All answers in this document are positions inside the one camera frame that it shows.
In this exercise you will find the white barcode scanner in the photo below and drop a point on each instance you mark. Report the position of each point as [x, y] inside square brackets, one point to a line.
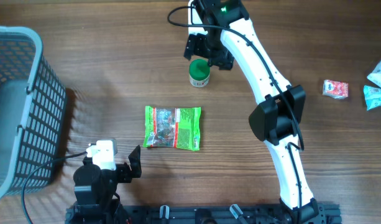
[194, 19]

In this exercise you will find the grey plastic mesh basket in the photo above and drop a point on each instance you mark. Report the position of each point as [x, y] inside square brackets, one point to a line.
[32, 107]

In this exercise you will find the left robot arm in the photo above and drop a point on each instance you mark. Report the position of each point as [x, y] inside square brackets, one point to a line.
[95, 191]

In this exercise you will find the green lid jar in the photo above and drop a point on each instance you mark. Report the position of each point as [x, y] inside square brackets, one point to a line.
[199, 73]

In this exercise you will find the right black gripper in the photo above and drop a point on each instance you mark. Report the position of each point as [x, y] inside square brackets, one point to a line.
[193, 45]

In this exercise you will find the green candy bag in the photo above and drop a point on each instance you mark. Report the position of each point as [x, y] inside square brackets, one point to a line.
[173, 127]

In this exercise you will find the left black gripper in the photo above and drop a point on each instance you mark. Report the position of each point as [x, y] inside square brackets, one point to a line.
[125, 176]

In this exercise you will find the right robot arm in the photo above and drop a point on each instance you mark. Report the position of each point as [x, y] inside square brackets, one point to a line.
[223, 33]

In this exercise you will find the small red tissue pack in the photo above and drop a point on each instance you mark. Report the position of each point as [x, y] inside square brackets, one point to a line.
[336, 90]

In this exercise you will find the teal patterned pouch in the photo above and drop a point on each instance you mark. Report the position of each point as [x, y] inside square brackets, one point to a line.
[372, 97]

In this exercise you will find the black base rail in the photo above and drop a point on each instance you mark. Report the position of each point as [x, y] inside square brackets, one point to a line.
[260, 213]

